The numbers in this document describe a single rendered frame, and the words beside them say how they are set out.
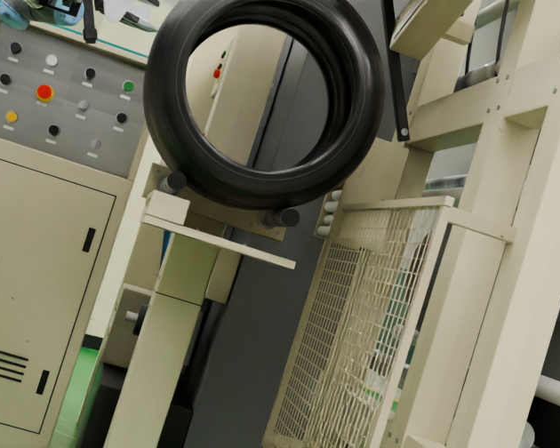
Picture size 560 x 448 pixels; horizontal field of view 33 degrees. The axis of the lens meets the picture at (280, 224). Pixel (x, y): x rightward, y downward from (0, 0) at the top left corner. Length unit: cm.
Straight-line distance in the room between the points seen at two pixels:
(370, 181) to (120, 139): 82
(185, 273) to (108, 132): 60
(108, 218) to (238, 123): 55
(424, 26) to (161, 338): 107
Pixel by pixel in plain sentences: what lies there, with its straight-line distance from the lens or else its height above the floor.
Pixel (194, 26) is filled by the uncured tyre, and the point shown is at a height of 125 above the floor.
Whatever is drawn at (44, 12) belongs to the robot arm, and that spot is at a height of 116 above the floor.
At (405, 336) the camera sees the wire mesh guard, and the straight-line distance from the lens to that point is 178.
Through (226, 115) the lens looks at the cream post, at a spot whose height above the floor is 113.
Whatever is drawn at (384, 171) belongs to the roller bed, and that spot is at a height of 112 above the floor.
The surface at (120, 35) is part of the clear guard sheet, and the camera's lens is 298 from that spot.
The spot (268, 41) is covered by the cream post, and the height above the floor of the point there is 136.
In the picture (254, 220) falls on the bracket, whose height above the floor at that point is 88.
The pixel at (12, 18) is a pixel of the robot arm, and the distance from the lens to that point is 229.
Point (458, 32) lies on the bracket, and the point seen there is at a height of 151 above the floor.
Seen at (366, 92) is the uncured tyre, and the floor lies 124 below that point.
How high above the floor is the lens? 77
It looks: 3 degrees up
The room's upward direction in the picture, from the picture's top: 17 degrees clockwise
